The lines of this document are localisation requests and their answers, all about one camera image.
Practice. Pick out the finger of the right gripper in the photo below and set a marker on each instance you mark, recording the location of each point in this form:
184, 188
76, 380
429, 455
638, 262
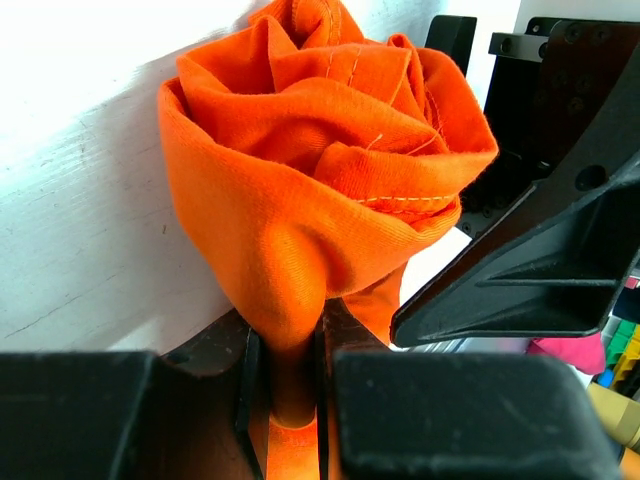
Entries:
552, 266

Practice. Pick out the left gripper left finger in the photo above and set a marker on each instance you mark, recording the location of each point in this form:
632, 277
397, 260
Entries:
218, 409

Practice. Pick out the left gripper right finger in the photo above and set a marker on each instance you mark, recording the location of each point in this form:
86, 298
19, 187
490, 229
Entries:
336, 330

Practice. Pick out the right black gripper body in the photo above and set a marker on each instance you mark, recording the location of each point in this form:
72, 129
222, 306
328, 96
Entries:
547, 85

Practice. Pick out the orange t shirt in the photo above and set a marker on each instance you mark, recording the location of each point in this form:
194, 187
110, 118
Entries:
307, 162

